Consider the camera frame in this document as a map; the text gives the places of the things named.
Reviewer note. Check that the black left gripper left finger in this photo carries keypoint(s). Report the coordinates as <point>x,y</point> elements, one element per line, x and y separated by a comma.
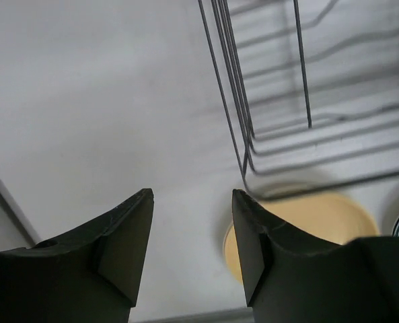
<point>91,273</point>

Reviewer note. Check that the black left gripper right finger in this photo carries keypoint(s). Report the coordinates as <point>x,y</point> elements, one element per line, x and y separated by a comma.
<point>290,275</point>

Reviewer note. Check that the yellow plate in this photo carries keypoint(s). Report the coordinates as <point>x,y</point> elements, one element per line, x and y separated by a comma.
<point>330,216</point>

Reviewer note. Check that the grey wire dish rack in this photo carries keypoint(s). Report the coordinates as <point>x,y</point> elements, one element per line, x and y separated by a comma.
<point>310,91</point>

